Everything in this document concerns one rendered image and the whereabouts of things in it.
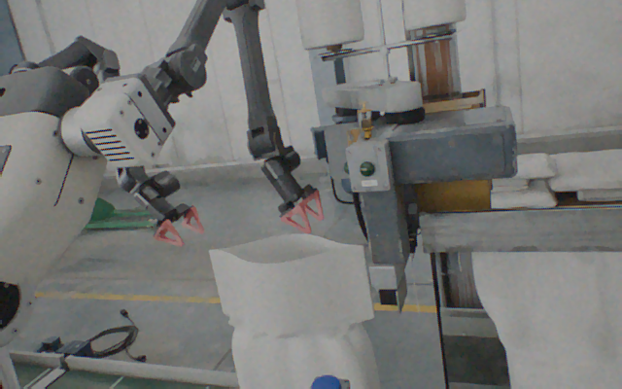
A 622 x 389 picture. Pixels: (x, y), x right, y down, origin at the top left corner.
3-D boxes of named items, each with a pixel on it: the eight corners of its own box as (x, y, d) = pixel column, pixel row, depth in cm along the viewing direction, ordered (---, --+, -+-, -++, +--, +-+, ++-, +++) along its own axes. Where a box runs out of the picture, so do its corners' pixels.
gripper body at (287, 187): (313, 189, 123) (296, 165, 123) (299, 199, 114) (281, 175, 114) (295, 201, 126) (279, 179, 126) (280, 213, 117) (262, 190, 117)
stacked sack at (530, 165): (464, 185, 373) (463, 168, 370) (469, 171, 410) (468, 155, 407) (560, 180, 344) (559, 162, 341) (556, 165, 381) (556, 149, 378)
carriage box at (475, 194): (394, 229, 127) (379, 115, 120) (412, 192, 157) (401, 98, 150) (493, 228, 117) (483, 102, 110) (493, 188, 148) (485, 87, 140)
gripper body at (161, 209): (189, 206, 136) (170, 190, 137) (165, 217, 127) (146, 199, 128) (179, 222, 139) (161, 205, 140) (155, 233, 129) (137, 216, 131)
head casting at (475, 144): (369, 264, 99) (349, 126, 92) (391, 222, 121) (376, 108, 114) (527, 265, 88) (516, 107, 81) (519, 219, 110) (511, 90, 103)
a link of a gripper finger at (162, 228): (199, 229, 130) (175, 208, 131) (183, 239, 124) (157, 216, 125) (189, 246, 133) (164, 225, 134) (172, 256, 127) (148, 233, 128)
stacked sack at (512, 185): (470, 196, 383) (469, 178, 379) (481, 173, 439) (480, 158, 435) (529, 194, 362) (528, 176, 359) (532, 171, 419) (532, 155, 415)
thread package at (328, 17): (293, 55, 120) (282, -16, 116) (316, 53, 135) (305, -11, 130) (357, 44, 113) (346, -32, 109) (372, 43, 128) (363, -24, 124)
